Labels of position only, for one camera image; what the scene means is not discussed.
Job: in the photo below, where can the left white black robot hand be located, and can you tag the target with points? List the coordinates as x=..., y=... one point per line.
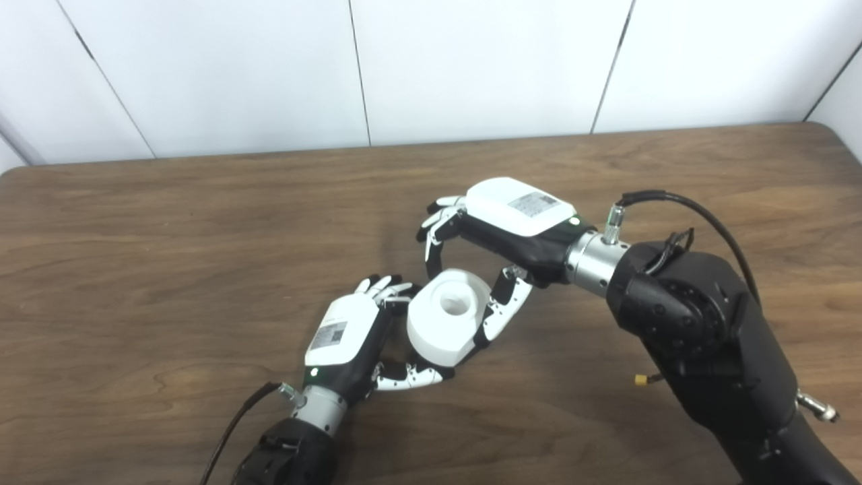
x=343, y=337

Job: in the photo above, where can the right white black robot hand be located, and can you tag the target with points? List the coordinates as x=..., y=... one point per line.
x=518, y=215

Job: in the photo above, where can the round white piece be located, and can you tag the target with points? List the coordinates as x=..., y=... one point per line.
x=438, y=330

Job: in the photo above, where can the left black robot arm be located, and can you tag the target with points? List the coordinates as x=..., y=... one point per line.
x=289, y=451

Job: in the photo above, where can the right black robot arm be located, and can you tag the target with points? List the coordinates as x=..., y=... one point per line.
x=714, y=337

